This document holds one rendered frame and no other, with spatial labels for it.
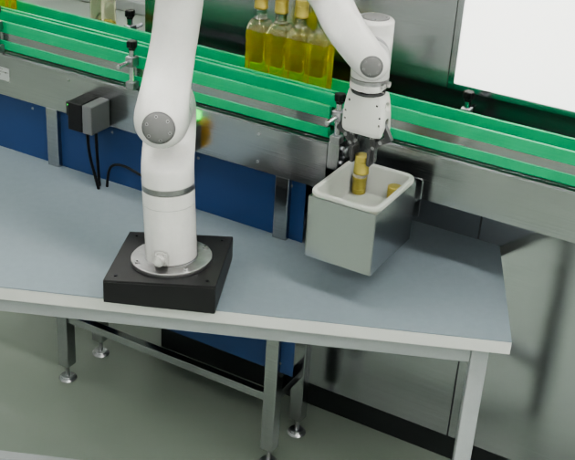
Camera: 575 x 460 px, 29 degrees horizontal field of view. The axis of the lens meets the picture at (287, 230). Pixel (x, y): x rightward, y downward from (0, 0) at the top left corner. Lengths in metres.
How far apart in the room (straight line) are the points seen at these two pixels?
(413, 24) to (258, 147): 0.49
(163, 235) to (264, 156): 0.39
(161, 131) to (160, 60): 0.15
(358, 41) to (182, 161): 0.49
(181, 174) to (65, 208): 0.59
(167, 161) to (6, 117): 0.93
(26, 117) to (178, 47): 0.98
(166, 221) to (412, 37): 0.78
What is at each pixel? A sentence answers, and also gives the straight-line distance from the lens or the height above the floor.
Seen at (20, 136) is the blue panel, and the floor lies 0.80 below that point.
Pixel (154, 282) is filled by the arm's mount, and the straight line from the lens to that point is 2.48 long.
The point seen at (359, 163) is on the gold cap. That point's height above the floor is 1.08.
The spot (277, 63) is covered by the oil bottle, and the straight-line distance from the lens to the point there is 2.78.
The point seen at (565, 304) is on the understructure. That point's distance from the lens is 2.91.
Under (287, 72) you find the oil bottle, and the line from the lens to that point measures 2.77.
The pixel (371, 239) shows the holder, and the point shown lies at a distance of 2.45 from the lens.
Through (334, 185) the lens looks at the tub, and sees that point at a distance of 2.57.
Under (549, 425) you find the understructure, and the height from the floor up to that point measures 0.26.
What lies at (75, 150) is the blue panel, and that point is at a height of 0.81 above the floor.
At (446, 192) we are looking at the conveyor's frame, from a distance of 2.65.
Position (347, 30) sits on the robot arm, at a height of 1.41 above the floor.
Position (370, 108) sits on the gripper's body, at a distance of 2.39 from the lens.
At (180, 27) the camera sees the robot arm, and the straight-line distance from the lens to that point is 2.33.
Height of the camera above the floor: 2.10
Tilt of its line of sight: 28 degrees down
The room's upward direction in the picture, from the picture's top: 4 degrees clockwise
